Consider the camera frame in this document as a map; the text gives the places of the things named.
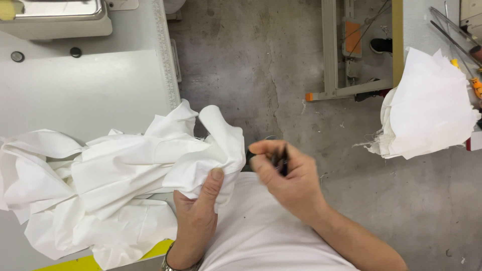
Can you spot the grey sewing table frame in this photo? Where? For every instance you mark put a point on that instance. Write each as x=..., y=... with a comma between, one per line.
x=339, y=75

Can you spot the white fabric garment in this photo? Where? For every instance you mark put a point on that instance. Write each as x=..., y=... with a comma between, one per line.
x=113, y=180

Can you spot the person's left hand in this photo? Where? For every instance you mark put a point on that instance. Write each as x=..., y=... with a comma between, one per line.
x=195, y=222

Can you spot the measuring tape strip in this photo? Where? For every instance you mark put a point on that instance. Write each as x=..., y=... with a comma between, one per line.
x=165, y=52

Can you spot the stack of white fabric pieces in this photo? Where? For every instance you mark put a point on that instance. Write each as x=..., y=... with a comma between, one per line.
x=425, y=109

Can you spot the orange sewing machine pedal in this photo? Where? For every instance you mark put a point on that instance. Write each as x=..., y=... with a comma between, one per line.
x=353, y=37

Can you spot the silver wristwatch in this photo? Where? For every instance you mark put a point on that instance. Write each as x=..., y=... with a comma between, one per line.
x=177, y=265

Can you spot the person's right hand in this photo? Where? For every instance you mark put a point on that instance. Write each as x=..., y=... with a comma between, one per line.
x=292, y=180

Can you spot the person's white shirt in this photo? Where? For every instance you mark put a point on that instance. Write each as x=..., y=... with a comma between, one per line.
x=263, y=233

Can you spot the dark thread snips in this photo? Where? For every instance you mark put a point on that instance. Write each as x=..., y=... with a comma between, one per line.
x=281, y=162

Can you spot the white sewing machine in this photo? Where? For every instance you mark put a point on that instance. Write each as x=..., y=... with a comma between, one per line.
x=52, y=17

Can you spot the metal rod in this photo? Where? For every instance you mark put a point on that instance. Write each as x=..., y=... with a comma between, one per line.
x=453, y=41

